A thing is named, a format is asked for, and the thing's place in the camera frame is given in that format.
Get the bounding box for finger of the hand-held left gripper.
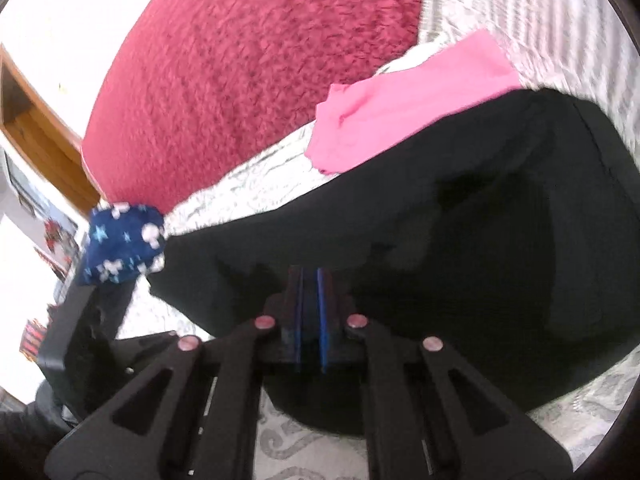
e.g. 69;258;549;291
114;331;182;378

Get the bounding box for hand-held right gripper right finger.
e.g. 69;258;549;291
316;267;574;480

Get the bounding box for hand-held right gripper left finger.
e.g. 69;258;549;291
45;266;306;480

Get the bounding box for black pants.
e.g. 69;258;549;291
147;87;640;438

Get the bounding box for red printed object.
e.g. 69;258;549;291
42;217;81;281

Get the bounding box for blue star print cloth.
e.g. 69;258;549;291
81;202;167;287

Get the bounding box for person's dark clothing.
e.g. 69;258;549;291
0;385;76;480

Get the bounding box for wooden furniture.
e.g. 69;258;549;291
0;45;101;211

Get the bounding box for pink garment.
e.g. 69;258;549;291
305;27;523;176

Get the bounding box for red textured blanket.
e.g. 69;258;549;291
80;0;426;206

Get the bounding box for white patterned bed sheet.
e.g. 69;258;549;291
117;0;636;480

